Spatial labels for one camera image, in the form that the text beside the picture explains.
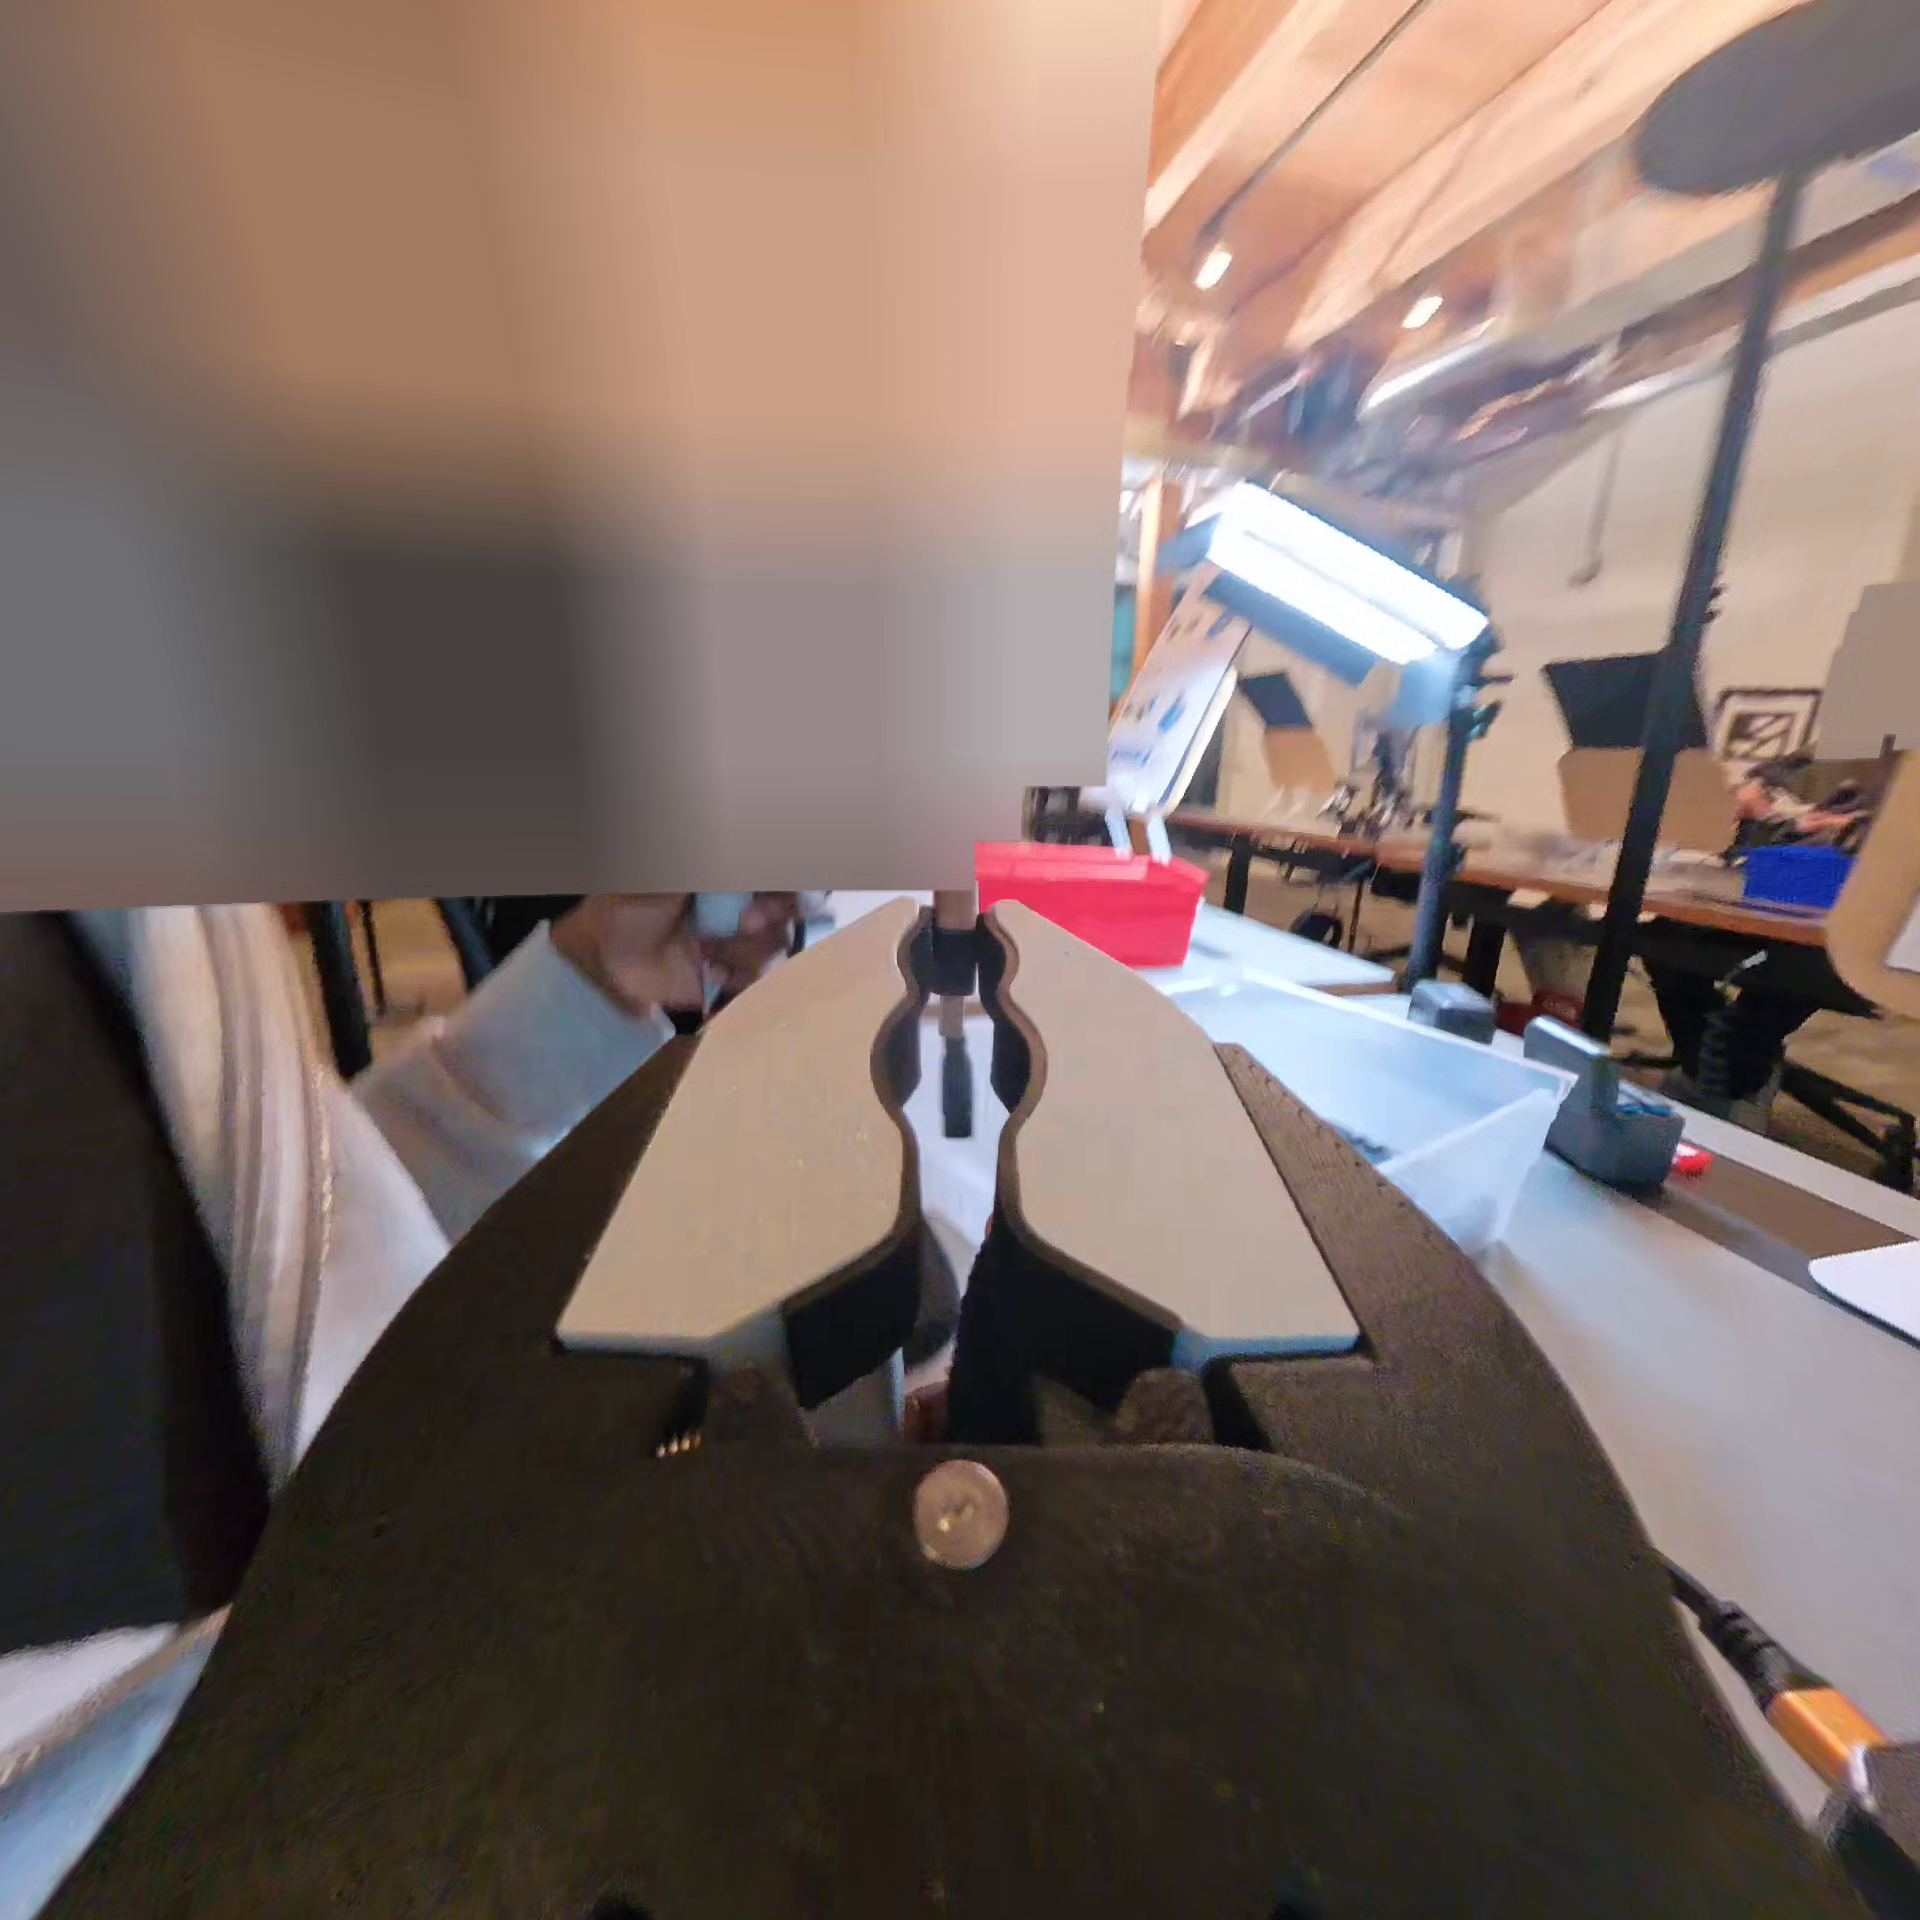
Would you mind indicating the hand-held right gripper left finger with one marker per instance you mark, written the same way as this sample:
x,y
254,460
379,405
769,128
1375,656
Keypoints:
x,y
750,1141

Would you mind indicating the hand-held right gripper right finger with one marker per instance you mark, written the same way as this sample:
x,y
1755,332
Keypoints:
x,y
1154,1169

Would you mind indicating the person's left forearm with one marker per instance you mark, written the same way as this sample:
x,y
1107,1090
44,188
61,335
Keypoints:
x,y
512,1065

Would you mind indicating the person's left hand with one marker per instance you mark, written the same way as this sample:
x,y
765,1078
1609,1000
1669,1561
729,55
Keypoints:
x,y
631,945

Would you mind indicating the clear plastic bin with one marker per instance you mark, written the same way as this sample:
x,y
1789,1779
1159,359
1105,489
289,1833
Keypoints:
x,y
1396,1103

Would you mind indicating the red plastic bin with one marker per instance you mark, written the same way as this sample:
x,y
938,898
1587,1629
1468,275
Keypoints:
x,y
1090,898

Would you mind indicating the small grey block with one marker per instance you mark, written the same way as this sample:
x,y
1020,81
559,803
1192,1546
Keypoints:
x,y
1452,1011

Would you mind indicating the black chair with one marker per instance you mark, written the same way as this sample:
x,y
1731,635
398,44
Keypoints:
x,y
337,975

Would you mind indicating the grey device with blue top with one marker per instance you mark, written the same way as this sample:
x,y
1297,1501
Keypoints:
x,y
1616,1124

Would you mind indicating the white printed sign board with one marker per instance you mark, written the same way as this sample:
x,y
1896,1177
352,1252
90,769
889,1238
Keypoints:
x,y
1178,707

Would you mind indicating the black light stand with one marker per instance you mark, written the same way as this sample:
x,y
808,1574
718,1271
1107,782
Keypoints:
x,y
1452,810

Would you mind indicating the long wooden table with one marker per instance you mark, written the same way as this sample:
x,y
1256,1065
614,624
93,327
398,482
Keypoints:
x,y
1518,869

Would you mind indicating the brown cardboard box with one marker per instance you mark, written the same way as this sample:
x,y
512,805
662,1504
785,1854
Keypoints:
x,y
1598,805

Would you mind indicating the led light panel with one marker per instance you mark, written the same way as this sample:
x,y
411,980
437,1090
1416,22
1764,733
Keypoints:
x,y
1327,578

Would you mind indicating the black flag panel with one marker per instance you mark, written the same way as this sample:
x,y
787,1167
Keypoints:
x,y
1604,697

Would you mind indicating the blue plastic bin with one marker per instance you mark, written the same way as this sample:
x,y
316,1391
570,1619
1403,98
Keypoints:
x,y
1799,877

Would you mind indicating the pale chair back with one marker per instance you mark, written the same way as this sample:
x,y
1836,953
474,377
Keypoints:
x,y
1883,898

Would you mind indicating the black round-top stand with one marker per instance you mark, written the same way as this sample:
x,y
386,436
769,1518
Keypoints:
x,y
1695,598

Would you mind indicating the round ceiling lamp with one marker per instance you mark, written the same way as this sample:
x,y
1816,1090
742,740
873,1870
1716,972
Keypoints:
x,y
1421,313
1214,266

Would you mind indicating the framed wall picture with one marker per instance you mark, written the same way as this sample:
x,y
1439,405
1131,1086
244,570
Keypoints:
x,y
1767,728

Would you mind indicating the silver air duct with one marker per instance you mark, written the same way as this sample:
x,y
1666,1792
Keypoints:
x,y
1432,377

